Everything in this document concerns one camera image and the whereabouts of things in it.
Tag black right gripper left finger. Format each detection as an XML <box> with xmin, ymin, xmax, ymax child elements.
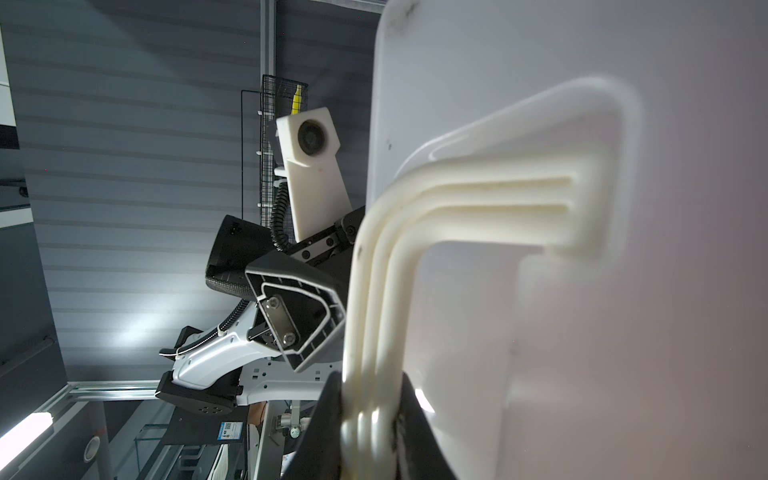
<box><xmin>281</xmin><ymin>377</ymin><xmax>342</xmax><ymax>480</ymax></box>

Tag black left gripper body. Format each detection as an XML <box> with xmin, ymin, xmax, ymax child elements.
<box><xmin>290</xmin><ymin>207</ymin><xmax>366</xmax><ymax>282</ymax></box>

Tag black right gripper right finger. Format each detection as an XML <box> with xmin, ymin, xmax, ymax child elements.
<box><xmin>394</xmin><ymin>373</ymin><xmax>457</xmax><ymax>480</ymax></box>

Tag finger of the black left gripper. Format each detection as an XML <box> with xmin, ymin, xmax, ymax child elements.
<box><xmin>245</xmin><ymin>251</ymin><xmax>347</xmax><ymax>372</ymax></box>

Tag pink plastic tool box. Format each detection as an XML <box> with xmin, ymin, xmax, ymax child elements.
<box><xmin>341</xmin><ymin>1</ymin><xmax>767</xmax><ymax>479</ymax></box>

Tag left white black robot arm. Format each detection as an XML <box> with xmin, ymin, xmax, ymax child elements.
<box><xmin>155</xmin><ymin>208</ymin><xmax>365</xmax><ymax>415</ymax></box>

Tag yellow tube in basket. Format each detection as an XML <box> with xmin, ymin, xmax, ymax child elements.
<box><xmin>291</xmin><ymin>85</ymin><xmax>304</xmax><ymax>115</ymax></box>

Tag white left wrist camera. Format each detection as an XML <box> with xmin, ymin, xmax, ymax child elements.
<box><xmin>276</xmin><ymin>107</ymin><xmax>352</xmax><ymax>242</ymax></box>

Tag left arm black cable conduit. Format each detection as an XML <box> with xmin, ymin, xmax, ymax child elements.
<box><xmin>215</xmin><ymin>179</ymin><xmax>295</xmax><ymax>334</ymax></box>

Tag black wire basket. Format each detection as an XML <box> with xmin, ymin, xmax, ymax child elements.
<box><xmin>239</xmin><ymin>74</ymin><xmax>309</xmax><ymax>227</ymax></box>

